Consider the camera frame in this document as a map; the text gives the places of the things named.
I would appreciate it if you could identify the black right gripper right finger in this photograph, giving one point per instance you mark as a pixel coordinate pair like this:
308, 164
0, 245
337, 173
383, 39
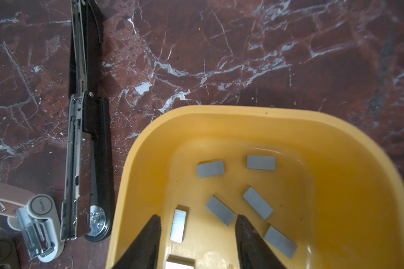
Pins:
253, 251

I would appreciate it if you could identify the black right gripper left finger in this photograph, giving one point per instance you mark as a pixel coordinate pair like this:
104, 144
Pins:
144, 250

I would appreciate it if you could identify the black metal stapler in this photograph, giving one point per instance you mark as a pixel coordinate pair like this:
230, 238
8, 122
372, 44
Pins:
88, 205

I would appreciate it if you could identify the beige mini stapler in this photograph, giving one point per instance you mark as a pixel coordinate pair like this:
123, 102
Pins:
8, 255

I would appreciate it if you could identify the grey staple strip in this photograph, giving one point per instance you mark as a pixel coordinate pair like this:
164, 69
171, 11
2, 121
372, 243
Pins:
221, 211
210, 169
260, 162
178, 226
258, 203
278, 240
175, 263

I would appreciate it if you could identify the yellow plastic tray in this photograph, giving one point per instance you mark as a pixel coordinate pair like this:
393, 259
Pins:
335, 192

